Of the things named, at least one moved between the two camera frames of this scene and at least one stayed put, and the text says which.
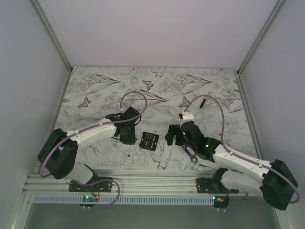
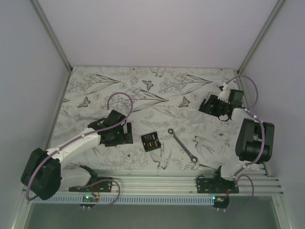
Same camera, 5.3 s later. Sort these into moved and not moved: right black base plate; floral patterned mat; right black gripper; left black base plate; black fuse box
Moved: black fuse box; right black gripper
Not moved: left black base plate; right black base plate; floral patterned mat
